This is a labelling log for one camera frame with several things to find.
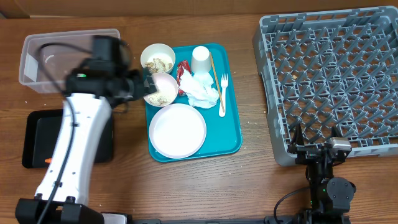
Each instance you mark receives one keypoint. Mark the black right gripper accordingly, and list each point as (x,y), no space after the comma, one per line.
(307,152)

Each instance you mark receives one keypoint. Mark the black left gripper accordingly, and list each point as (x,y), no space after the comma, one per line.
(139,88)

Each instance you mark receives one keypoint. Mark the pink bowl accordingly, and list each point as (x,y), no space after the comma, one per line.
(167,90)

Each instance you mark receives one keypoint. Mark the white bowl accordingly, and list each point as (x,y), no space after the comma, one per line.
(158,58)

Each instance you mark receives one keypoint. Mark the white napkin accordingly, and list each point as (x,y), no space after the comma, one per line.
(199,90)

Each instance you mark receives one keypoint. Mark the white paper cup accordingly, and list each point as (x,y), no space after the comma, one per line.
(201,62)

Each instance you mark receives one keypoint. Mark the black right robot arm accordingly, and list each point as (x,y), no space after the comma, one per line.
(330,196)

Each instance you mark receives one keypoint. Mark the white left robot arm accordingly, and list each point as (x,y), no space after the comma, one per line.
(100,83)

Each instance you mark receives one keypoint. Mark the grey dishwasher rack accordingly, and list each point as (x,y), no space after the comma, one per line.
(330,69)

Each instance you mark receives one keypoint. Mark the red snack wrapper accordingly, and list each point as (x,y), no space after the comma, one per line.
(182,67)

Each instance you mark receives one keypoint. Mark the large white plate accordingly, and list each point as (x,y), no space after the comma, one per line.
(177,131)

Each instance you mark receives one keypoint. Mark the wooden chopstick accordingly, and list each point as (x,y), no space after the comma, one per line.
(217,83)

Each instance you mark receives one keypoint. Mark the white plastic fork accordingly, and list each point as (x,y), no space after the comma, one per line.
(224,85)

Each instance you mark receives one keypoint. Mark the clear plastic bin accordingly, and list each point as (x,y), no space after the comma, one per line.
(58,60)

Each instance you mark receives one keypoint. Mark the black tray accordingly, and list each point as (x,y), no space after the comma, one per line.
(41,136)

